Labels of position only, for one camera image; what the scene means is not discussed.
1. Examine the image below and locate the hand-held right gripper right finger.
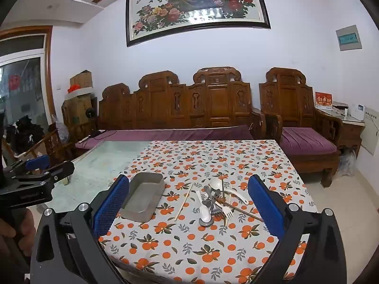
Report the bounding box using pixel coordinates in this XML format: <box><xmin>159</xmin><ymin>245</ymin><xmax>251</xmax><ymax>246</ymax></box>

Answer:
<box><xmin>247</xmin><ymin>174</ymin><xmax>347</xmax><ymax>284</ymax></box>

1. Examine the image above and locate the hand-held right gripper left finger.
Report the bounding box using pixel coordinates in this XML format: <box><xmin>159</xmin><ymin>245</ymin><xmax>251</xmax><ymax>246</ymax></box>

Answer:
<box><xmin>30</xmin><ymin>174</ymin><xmax>131</xmax><ymax>284</ymax></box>

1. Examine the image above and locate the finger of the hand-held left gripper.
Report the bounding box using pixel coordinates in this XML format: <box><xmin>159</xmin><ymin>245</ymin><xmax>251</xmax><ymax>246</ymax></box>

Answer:
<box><xmin>4</xmin><ymin>154</ymin><xmax>50</xmax><ymax>173</ymax></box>
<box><xmin>13</xmin><ymin>161</ymin><xmax>75</xmax><ymax>184</ymax></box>

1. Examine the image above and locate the rectangular metal tray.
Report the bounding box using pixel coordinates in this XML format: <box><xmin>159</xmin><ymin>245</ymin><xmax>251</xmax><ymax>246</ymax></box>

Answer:
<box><xmin>119</xmin><ymin>172</ymin><xmax>165</xmax><ymax>223</ymax></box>

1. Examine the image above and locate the metal fork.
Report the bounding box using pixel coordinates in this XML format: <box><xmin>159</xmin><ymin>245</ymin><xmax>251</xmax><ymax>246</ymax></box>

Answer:
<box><xmin>204</xmin><ymin>186</ymin><xmax>222</xmax><ymax>216</ymax></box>

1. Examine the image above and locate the large white plastic spoon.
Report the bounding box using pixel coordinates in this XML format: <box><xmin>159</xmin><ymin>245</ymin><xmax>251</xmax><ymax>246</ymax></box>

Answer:
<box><xmin>209</xmin><ymin>178</ymin><xmax>250</xmax><ymax>205</ymax></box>

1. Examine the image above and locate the small white plastic spoon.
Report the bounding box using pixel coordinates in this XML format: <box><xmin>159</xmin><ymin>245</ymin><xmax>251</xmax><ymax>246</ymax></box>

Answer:
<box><xmin>195</xmin><ymin>189</ymin><xmax>212</xmax><ymax>222</ymax></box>

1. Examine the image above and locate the metal spoon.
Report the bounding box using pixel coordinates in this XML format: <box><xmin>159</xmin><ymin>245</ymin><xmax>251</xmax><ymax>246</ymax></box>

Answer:
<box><xmin>199</xmin><ymin>194</ymin><xmax>214</xmax><ymax>227</ymax></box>

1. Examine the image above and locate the person's left hand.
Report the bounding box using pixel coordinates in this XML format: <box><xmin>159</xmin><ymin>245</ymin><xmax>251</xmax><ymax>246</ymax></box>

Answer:
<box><xmin>0</xmin><ymin>209</ymin><xmax>36</xmax><ymax>258</ymax></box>

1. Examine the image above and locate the slatted wooden chair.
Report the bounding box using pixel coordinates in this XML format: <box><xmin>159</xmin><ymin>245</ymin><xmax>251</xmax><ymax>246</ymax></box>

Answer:
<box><xmin>24</xmin><ymin>129</ymin><xmax>74</xmax><ymax>169</ymax></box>

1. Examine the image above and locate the black clothes pile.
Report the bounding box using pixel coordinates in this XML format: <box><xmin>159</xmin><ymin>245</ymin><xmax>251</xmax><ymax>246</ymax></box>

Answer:
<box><xmin>6</xmin><ymin>121</ymin><xmax>45</xmax><ymax>154</ymax></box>

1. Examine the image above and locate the large brown cardboard box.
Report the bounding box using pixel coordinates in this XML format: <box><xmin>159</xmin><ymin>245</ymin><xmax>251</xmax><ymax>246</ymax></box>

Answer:
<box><xmin>63</xmin><ymin>95</ymin><xmax>94</xmax><ymax>128</ymax></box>

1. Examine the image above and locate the orange fruit print tablecloth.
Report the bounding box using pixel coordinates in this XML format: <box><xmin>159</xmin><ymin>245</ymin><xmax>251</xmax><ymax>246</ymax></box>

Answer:
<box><xmin>98</xmin><ymin>140</ymin><xmax>317</xmax><ymax>284</ymax></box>

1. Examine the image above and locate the square purple armchair cushion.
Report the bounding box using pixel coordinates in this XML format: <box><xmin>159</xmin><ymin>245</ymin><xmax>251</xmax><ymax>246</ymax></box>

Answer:
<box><xmin>280</xmin><ymin>127</ymin><xmax>338</xmax><ymax>156</ymax></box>

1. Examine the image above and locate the flat white box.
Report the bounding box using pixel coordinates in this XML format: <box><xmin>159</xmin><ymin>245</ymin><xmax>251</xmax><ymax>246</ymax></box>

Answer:
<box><xmin>64</xmin><ymin>87</ymin><xmax>94</xmax><ymax>99</ymax></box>

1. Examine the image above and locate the crumpled clear plastic bag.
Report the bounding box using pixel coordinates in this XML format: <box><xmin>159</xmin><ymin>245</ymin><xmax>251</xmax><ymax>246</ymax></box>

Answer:
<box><xmin>338</xmin><ymin>151</ymin><xmax>357</xmax><ymax>178</ymax></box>

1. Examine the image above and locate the small brown cardboard box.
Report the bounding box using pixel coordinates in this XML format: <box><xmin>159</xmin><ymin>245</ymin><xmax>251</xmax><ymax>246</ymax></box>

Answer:
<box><xmin>70</xmin><ymin>70</ymin><xmax>93</xmax><ymax>89</ymax></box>

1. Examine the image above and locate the long purple sofa cushion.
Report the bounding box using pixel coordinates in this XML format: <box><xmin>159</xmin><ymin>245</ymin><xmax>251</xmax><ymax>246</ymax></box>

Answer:
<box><xmin>75</xmin><ymin>125</ymin><xmax>254</xmax><ymax>151</ymax></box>

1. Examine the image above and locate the carved wooden armchair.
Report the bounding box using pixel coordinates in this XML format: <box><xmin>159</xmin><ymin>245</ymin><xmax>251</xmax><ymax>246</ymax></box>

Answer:
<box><xmin>258</xmin><ymin>67</ymin><xmax>344</xmax><ymax>188</ymax></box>

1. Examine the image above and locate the wooden side table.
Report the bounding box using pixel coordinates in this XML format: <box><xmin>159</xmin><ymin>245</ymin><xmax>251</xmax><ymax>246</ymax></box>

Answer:
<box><xmin>315</xmin><ymin>106</ymin><xmax>365</xmax><ymax>157</ymax></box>

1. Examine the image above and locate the carved wooden sofa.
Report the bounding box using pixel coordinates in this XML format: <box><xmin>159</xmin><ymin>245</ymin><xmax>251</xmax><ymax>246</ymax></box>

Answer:
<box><xmin>62</xmin><ymin>67</ymin><xmax>267</xmax><ymax>154</ymax></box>

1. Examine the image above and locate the red desk calendar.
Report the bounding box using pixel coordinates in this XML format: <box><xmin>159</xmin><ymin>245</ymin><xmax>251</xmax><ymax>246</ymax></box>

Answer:
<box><xmin>314</xmin><ymin>92</ymin><xmax>333</xmax><ymax>109</ymax></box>

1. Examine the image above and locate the grey flat box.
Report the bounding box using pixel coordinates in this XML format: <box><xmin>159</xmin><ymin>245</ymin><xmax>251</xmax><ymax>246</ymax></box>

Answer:
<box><xmin>333</xmin><ymin>102</ymin><xmax>349</xmax><ymax>116</ymax></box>

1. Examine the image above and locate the white box device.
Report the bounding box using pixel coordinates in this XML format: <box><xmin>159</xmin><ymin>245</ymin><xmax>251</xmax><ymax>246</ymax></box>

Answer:
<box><xmin>349</xmin><ymin>104</ymin><xmax>367</xmax><ymax>122</ymax></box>

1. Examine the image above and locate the framed peacock flower painting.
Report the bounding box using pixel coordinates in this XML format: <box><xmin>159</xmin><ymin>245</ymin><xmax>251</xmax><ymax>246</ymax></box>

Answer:
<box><xmin>126</xmin><ymin>0</ymin><xmax>271</xmax><ymax>48</ymax></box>

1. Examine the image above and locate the wooden door frame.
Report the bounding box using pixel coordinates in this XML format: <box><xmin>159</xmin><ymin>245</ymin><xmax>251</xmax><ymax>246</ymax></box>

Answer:
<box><xmin>0</xmin><ymin>25</ymin><xmax>57</xmax><ymax>125</ymax></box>

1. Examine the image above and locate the white wall cabinet panel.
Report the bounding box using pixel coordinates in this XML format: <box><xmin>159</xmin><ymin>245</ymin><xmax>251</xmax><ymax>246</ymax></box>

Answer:
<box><xmin>360</xmin><ymin>111</ymin><xmax>379</xmax><ymax>156</ymax></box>

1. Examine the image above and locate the grey wall electrical panel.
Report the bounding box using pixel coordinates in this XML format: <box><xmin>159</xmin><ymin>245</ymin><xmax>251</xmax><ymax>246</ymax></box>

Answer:
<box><xmin>335</xmin><ymin>25</ymin><xmax>362</xmax><ymax>51</ymax></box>

